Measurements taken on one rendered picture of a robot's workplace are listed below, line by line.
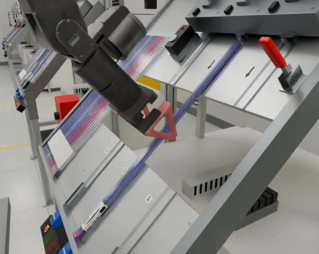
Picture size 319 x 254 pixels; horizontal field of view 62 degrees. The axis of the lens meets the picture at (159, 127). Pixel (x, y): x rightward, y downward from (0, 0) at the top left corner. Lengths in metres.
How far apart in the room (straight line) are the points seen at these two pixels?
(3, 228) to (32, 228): 0.95
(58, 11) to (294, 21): 0.36
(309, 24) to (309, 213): 0.54
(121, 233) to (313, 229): 0.51
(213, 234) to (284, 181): 0.62
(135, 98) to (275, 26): 0.28
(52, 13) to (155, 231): 0.34
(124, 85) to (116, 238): 0.26
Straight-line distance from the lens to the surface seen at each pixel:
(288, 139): 0.43
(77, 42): 0.39
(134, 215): 0.49
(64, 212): 0.62
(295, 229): 0.80
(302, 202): 0.91
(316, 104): 0.46
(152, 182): 0.50
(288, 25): 0.53
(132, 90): 0.45
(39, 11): 0.39
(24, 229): 1.82
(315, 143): 2.44
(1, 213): 0.92
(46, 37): 0.39
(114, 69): 0.43
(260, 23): 0.56
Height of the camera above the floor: 1.11
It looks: 21 degrees down
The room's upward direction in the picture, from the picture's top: straight up
